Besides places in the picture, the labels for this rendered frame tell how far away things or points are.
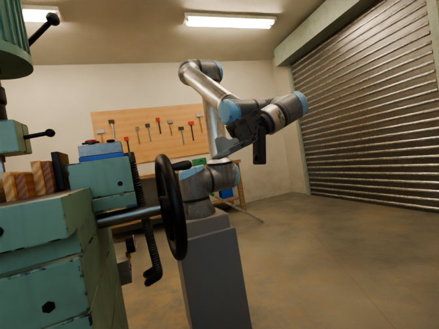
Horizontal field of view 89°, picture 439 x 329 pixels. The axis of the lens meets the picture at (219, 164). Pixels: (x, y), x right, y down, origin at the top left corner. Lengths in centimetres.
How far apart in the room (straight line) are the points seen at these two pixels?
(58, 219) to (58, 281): 11
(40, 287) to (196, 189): 87
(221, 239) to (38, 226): 92
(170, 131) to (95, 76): 141
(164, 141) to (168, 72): 122
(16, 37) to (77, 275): 52
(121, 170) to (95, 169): 6
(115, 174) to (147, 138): 337
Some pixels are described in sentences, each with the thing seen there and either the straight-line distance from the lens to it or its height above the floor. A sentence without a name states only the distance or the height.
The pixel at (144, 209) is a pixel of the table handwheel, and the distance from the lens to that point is 62.
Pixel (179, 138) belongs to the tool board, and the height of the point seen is 137.
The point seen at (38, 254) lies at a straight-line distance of 47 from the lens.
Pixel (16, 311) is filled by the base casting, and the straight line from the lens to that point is 48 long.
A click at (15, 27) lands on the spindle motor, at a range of 72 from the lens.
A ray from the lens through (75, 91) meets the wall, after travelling 425.
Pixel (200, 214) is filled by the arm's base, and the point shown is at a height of 65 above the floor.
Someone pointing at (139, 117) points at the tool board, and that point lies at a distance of 402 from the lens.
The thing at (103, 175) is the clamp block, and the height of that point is 92.
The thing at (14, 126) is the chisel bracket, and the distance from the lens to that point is 65.
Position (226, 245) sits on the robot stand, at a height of 47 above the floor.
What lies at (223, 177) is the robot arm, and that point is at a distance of 126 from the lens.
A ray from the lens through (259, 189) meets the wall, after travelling 448.
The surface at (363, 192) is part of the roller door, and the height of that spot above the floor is 14.
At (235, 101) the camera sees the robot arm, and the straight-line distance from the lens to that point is 80.
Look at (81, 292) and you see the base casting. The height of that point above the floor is 74.
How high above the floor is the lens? 92
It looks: 2 degrees down
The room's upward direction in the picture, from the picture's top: 9 degrees counter-clockwise
